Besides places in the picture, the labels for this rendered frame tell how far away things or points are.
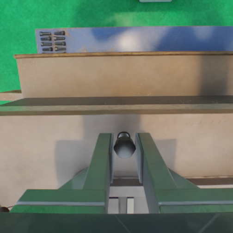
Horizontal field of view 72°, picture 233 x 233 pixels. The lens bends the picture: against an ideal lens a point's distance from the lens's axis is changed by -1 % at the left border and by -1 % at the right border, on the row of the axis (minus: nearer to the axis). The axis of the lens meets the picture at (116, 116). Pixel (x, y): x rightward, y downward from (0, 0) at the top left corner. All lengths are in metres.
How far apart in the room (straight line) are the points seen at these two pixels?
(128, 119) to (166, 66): 0.16
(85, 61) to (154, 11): 1.37
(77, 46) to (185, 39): 0.55
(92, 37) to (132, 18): 0.73
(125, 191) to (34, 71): 0.25
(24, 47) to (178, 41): 1.30
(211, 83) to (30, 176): 0.32
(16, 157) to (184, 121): 0.19
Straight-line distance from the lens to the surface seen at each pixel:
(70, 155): 0.19
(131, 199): 0.21
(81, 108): 0.21
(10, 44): 1.82
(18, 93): 0.37
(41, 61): 0.33
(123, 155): 0.16
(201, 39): 1.00
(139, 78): 0.30
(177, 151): 0.20
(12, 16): 1.84
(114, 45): 0.90
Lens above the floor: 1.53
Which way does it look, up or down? 75 degrees down
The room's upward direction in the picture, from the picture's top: 177 degrees counter-clockwise
